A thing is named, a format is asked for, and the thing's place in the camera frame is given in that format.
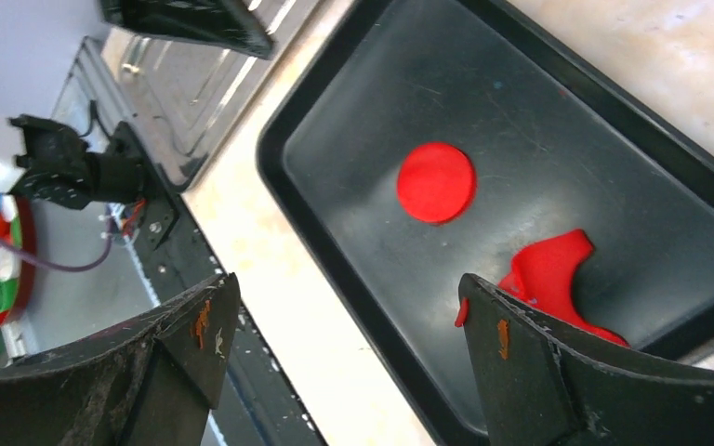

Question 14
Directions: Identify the red dough piece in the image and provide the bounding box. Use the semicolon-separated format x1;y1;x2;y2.
454;229;630;349

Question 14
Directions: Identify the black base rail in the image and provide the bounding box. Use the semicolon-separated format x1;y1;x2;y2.
108;122;324;445

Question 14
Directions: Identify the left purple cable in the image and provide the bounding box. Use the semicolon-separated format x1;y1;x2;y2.
0;212;115;274

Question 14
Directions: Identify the black baking tray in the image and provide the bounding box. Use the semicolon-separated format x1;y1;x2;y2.
258;1;714;445

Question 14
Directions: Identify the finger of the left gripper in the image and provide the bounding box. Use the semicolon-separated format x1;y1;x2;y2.
99;0;275;59

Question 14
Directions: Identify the silver metal tray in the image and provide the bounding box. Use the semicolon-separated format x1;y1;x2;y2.
114;1;320;190

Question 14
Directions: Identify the round red dough wrapper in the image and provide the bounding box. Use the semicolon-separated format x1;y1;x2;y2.
396;141;478;225

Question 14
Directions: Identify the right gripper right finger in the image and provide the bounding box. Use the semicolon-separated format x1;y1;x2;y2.
458;273;714;445

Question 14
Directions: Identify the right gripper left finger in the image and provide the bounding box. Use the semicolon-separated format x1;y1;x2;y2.
0;274;241;445

